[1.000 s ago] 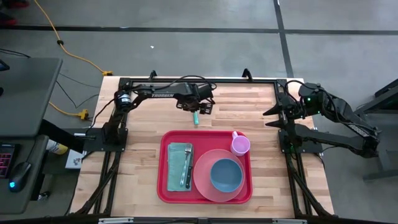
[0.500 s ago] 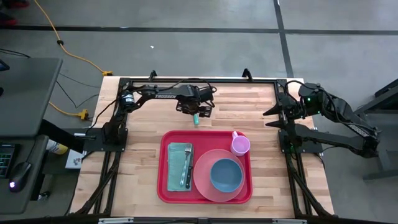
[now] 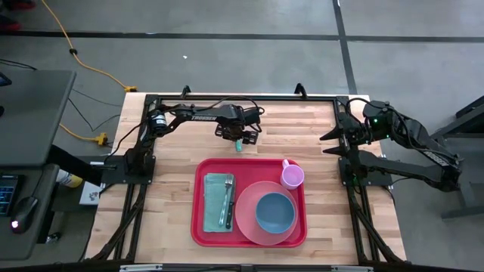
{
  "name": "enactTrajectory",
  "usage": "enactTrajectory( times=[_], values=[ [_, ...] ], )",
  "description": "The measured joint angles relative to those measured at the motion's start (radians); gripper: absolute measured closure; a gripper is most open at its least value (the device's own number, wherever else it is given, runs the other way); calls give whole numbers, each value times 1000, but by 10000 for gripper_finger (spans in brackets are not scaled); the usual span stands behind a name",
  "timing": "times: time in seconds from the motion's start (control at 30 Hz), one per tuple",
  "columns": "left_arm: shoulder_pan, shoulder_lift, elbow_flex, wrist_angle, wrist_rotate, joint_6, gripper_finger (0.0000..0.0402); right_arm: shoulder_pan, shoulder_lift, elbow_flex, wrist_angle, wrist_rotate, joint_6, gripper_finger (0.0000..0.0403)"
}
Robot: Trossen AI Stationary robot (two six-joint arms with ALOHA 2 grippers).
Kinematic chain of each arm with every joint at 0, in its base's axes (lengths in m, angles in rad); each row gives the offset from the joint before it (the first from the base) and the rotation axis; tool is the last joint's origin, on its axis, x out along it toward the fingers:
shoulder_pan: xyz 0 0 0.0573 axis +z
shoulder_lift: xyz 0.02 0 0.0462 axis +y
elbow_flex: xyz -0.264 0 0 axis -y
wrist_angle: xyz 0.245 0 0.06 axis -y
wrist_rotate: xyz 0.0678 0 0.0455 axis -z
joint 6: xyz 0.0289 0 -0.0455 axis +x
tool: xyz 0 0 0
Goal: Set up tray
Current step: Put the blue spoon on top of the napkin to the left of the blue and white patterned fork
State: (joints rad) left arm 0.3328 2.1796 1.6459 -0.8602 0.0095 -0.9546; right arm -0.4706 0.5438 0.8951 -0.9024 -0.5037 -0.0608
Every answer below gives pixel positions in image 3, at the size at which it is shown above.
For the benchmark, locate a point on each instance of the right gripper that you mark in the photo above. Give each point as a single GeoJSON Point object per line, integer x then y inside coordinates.
{"type": "Point", "coordinates": [359, 132]}

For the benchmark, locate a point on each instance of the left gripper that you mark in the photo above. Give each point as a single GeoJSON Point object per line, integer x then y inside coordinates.
{"type": "Point", "coordinates": [230, 130]}

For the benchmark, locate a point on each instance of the pink plastic mug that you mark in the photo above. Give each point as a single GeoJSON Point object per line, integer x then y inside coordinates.
{"type": "Point", "coordinates": [293, 177]}

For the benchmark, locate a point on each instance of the teal cloth napkin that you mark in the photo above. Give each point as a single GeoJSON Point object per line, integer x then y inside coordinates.
{"type": "Point", "coordinates": [211, 204]}

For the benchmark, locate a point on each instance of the pink plastic plate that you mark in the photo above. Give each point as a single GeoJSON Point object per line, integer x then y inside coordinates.
{"type": "Point", "coordinates": [246, 211]}

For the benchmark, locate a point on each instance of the black serrated knife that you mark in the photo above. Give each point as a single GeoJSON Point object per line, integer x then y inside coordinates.
{"type": "Point", "coordinates": [229, 217]}

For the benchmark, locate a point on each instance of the blue plastic bowl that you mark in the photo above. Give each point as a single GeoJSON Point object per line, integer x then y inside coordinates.
{"type": "Point", "coordinates": [275, 213]}

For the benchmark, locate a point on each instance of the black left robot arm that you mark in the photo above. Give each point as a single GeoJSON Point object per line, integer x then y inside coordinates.
{"type": "Point", "coordinates": [204, 118]}

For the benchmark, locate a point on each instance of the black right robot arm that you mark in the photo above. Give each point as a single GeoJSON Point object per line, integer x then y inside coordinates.
{"type": "Point", "coordinates": [416, 136]}

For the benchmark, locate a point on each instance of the red plastic tray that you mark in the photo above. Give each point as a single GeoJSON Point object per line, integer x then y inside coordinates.
{"type": "Point", "coordinates": [249, 170]}

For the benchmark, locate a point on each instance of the black clamp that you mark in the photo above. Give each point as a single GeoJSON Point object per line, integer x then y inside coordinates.
{"type": "Point", "coordinates": [186, 90]}
{"type": "Point", "coordinates": [300, 90]}

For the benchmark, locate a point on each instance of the grey metal cart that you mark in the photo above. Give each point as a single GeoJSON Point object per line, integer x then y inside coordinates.
{"type": "Point", "coordinates": [469, 170]}

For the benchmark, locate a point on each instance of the white cardboard box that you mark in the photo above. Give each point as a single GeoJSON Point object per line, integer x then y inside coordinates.
{"type": "Point", "coordinates": [90, 194]}

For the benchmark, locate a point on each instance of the white and yellow bottle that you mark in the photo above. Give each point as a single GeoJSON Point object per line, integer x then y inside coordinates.
{"type": "Point", "coordinates": [72, 180]}

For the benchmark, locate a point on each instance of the grey desk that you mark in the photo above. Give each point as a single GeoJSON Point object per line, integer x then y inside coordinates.
{"type": "Point", "coordinates": [34, 121]}

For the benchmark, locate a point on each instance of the black computer mouse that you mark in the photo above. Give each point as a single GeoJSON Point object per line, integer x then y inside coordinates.
{"type": "Point", "coordinates": [24, 213]}

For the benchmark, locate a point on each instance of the dark flat device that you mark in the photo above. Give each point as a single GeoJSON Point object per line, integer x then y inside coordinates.
{"type": "Point", "coordinates": [4, 79]}

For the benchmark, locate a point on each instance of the backlit keyboard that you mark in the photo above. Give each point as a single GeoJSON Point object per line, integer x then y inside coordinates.
{"type": "Point", "coordinates": [7, 196]}

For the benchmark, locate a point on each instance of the dark red item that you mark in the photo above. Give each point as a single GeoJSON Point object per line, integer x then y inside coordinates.
{"type": "Point", "coordinates": [22, 4]}
{"type": "Point", "coordinates": [9, 23]}

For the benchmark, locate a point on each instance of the black aluminium rig frame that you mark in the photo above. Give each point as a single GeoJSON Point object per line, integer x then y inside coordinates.
{"type": "Point", "coordinates": [283, 97]}

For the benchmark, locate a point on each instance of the silver metal bracket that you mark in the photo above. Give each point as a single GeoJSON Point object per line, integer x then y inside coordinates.
{"type": "Point", "coordinates": [140, 267]}
{"type": "Point", "coordinates": [351, 269]}

